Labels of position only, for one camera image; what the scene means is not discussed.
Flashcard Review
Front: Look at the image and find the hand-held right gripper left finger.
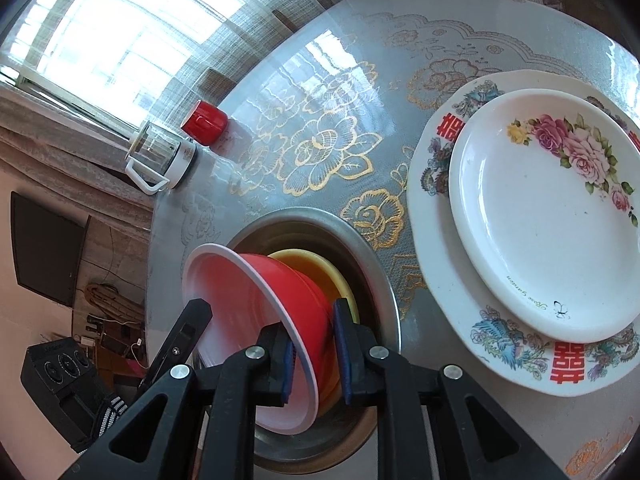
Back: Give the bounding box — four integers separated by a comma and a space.
60, 322, 296, 480

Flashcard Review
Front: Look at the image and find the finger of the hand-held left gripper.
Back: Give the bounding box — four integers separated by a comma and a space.
136, 298, 213, 403

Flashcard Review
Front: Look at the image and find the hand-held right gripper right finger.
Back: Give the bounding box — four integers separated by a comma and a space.
332, 298, 561, 480

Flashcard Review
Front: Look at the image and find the yellow plastic bowl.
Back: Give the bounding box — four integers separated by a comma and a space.
269, 248, 361, 407

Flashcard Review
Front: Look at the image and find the red plastic bowl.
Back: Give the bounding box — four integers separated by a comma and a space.
182, 243, 335, 436

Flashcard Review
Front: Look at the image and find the stainless steel bowl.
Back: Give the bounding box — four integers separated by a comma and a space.
200, 207, 401, 466

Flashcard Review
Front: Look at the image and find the large white red-symbol plate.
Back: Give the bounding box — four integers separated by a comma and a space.
406, 69, 640, 398

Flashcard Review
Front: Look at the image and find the white rose print plate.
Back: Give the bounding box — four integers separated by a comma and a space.
449, 88, 640, 345

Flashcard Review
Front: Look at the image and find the wooden television cabinet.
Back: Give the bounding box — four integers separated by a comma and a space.
74, 217, 153, 378

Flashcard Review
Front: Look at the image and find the black flat television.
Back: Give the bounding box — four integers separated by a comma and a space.
10, 191, 92, 308

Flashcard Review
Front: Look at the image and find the red mug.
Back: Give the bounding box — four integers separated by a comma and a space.
180, 100, 229, 147

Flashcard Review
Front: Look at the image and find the brown curtain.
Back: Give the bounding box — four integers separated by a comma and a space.
0, 82, 157, 221

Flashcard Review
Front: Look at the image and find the wooden chair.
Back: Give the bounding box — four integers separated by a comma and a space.
206, 70, 237, 92

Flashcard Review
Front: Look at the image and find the grey floral tablecloth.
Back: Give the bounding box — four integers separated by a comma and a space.
145, 0, 640, 480

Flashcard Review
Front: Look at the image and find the white sheer curtain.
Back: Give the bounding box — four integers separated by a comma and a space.
0, 0, 371, 128

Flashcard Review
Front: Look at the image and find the glass kettle white handle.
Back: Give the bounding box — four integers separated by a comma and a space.
124, 121, 198, 196

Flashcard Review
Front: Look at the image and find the window with white frame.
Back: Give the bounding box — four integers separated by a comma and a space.
0, 0, 286, 128

